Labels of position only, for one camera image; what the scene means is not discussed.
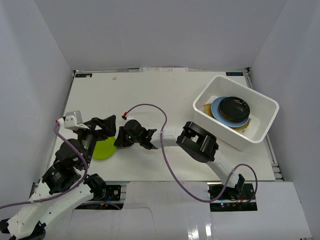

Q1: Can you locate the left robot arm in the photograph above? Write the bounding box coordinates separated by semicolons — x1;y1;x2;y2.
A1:
0;111;121;240

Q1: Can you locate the square yellow woven plate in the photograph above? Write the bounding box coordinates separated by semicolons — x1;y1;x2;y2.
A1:
202;96;252;135

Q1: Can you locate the blue plate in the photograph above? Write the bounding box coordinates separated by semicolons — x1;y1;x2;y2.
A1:
210;96;251;129

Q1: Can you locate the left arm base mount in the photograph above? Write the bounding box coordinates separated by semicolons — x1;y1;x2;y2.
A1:
79;174;123;210

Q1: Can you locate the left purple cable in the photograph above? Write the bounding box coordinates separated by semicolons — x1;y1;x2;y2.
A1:
0;119;89;211

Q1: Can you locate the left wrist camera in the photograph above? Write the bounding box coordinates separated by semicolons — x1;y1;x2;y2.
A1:
56;110;87;131

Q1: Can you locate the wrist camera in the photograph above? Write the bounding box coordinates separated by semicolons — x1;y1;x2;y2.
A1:
121;112;135;121
56;110;87;131

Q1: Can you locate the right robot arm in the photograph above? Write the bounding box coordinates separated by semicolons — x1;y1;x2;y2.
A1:
114;119;245;200

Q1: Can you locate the white plastic bin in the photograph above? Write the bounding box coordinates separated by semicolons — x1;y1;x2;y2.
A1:
193;75;280;151

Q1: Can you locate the lime green plate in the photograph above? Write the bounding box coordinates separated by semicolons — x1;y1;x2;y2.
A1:
92;136;117;160

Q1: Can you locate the black plate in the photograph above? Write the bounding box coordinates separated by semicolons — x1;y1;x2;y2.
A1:
218;96;251;123

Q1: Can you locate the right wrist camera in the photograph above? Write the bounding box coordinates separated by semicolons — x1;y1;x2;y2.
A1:
121;112;135;121

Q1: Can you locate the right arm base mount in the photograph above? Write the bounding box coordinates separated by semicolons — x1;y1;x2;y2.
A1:
209;183;258;213

